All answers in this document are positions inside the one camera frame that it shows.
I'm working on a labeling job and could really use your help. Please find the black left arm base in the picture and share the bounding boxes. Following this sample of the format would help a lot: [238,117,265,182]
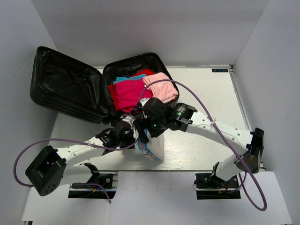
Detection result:
[68,172,118,199]

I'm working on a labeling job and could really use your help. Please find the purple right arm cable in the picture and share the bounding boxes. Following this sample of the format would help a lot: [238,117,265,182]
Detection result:
[137,79,268,211]

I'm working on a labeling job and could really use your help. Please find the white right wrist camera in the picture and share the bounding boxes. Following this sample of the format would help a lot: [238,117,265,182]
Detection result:
[136,98,149,111]

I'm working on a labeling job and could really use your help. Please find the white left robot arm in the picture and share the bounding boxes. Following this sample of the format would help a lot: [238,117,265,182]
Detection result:
[25,117,136,196]

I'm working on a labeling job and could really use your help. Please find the teal shirt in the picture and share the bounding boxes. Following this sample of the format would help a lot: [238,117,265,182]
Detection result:
[113,74,147,85]

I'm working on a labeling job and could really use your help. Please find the first aid tin box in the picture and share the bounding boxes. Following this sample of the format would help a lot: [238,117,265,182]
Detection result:
[135,129,165,161]

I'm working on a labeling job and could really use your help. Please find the black hard-shell suitcase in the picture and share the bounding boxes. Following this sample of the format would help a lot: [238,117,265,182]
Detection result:
[30,46,171,125]

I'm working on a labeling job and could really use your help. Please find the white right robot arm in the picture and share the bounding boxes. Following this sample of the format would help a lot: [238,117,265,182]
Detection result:
[137,97,264,187]

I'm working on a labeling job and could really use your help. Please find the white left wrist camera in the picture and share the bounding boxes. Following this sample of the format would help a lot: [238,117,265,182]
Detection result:
[120,114,137,139]

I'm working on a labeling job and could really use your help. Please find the magenta garment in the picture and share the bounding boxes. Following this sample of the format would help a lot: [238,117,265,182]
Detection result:
[113,78,145,113]

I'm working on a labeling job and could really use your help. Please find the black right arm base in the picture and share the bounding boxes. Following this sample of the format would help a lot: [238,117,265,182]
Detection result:
[194,173,241,200]

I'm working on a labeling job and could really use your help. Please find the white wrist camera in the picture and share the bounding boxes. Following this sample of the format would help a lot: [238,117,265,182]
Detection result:
[136,98,149,111]
[120,114,137,139]

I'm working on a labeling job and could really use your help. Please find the pink towel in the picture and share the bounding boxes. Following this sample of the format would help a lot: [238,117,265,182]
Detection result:
[142,72,179,104]

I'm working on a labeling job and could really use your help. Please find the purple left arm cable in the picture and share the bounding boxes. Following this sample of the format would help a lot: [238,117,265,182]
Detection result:
[13,113,140,204]

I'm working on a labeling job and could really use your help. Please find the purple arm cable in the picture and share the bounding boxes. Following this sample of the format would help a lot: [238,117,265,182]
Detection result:
[137,79,268,211]
[13,113,140,204]

